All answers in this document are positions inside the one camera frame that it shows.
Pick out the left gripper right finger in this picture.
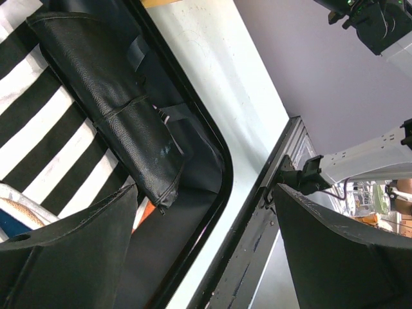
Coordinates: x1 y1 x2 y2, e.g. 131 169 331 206
274 184 411 308

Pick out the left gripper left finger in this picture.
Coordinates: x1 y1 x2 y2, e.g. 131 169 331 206
1 185 138 308

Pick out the yellow Pikachu suitcase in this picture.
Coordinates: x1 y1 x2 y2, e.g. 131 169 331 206
0 0 238 309

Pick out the black white striped cloth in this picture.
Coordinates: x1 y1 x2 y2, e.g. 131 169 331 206
1 1 131 218

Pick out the black pouch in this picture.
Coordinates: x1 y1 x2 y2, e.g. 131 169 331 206
26 12 184 210

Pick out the orange white packet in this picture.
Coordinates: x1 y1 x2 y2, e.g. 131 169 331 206
132 198 156 232

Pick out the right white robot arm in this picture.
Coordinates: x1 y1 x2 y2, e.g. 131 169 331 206
297 1 411 193

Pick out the blue white box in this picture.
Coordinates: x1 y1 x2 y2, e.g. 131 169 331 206
1 182 59 242

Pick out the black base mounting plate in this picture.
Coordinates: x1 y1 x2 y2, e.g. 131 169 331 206
188 117 308 308

